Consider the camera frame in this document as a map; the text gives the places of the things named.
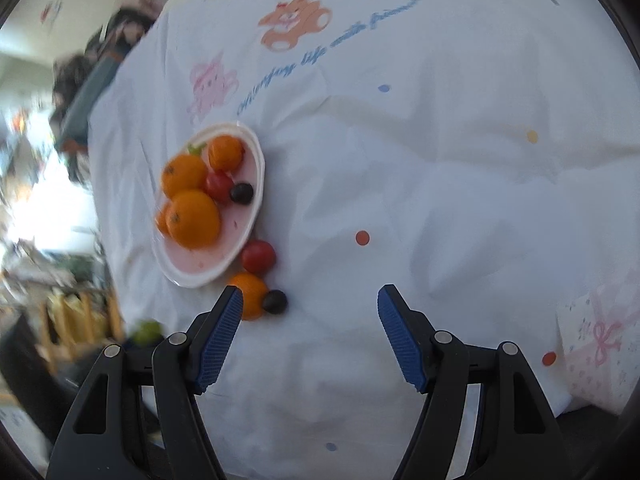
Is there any dark purple grape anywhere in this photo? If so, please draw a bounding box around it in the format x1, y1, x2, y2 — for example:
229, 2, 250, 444
262, 289, 288, 315
229, 182, 255, 206

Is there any pink strawberry plate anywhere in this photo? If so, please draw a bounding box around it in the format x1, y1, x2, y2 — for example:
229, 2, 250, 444
151, 122, 266, 288

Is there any wooden chair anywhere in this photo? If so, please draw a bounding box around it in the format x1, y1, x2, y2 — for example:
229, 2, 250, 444
37, 286, 125, 370

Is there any white cartoon bear bedsheet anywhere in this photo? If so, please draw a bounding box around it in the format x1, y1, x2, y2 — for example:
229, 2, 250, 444
89, 0, 639, 479

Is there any large orange mandarin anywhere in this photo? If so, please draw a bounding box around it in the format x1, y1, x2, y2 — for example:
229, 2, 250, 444
160, 154, 209, 200

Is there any green grape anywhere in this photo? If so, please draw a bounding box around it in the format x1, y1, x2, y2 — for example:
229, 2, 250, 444
130, 318, 164, 348

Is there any small orange kumquat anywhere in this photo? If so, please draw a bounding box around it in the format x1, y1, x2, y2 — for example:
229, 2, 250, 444
207, 134, 244, 174
155, 202, 171, 237
228, 272, 269, 321

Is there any red cherry tomato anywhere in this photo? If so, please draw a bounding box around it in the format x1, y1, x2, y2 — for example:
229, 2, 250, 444
240, 240, 277, 275
204, 170, 234, 205

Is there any pile of dark clothes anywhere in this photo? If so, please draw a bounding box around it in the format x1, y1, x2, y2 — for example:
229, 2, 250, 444
52, 0, 165, 110

